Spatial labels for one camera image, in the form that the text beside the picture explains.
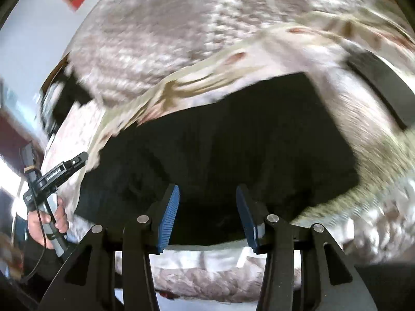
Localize black pants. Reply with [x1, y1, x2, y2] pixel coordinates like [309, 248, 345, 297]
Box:
[75, 73, 359, 246]

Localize person's left hand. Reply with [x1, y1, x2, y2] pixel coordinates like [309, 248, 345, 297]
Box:
[27, 197, 69, 249]

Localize person's black left sleeve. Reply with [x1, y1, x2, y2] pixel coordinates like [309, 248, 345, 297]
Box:
[20, 234, 64, 288]

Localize dark red wooden door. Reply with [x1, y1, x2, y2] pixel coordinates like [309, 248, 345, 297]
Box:
[0, 108, 44, 173]

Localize dark clothes pile on bed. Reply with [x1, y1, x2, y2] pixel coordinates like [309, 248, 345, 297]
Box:
[40, 65, 92, 137]

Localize quilted beige satin bedspread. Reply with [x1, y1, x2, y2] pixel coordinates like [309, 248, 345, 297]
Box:
[42, 0, 414, 309]

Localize floral green plush blanket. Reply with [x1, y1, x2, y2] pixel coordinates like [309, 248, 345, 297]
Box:
[87, 9, 414, 225]

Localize black strap on blanket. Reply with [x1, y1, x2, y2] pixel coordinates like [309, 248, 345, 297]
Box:
[344, 48, 413, 131]

